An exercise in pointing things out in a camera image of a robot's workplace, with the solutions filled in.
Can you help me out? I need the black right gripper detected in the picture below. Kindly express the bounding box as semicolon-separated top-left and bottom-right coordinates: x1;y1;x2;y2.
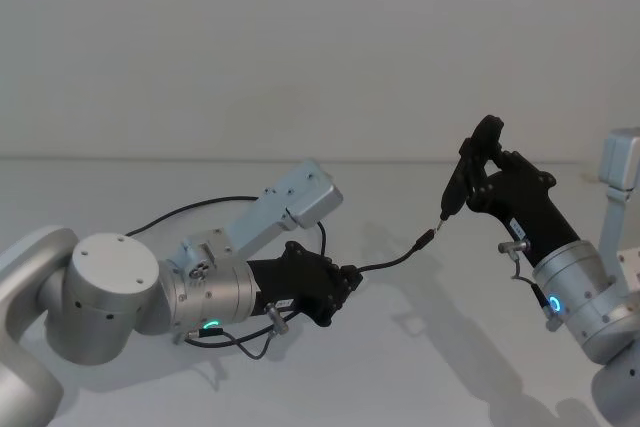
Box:
458;114;582;269

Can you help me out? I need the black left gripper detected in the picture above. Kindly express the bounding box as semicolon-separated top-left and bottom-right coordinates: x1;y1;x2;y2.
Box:
247;241;364;329

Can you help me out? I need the black cable with plug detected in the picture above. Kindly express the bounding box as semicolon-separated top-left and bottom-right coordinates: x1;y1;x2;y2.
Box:
123;195;439;273

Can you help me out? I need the white table cloth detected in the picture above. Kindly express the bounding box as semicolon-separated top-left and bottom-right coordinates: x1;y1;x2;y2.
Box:
0;156;640;427

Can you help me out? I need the thin dark wrist cable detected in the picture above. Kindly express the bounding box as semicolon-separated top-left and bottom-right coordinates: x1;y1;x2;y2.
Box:
172;301;297;361
497;239;557;322

